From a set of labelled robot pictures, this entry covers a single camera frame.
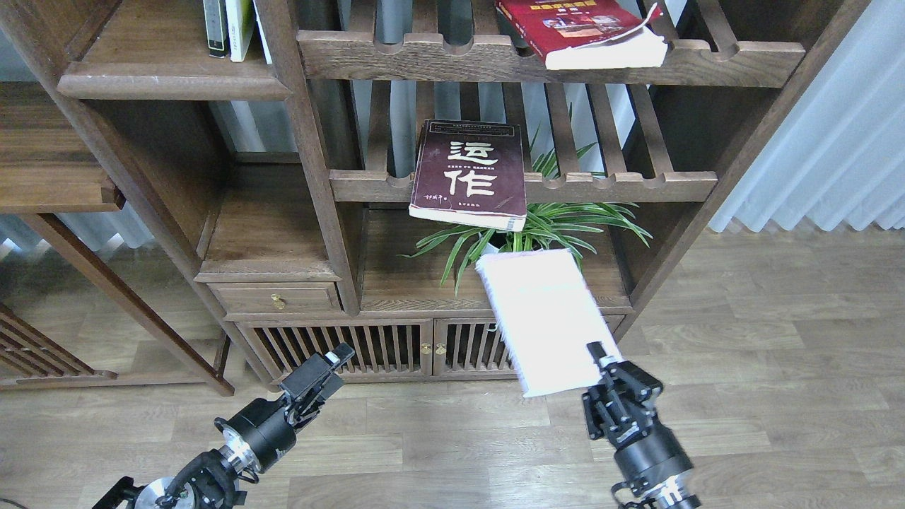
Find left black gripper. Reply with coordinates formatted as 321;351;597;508
214;344;355;473

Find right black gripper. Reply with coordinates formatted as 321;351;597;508
582;341;693;496

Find pale lavender white book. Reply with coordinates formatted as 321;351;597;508
476;250;624;397

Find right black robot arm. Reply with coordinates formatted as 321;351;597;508
582;342;701;508

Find brass drawer knob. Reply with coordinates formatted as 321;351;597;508
271;294;287;310

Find green spider plant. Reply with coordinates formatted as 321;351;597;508
401;106;653;296

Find dark wooden bookshelf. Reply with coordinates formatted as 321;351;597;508
2;1;868;382

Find dark maroon book white characters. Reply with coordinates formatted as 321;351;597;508
409;119;527;232

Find white pleated curtain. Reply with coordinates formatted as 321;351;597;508
710;1;904;232

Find thin white upright book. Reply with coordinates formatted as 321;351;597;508
253;0;274;65

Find red book on top rack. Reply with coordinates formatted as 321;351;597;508
496;1;668;71

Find dark green upright book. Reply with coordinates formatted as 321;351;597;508
202;0;229;58

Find white green upright book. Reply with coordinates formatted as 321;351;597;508
224;0;256;62

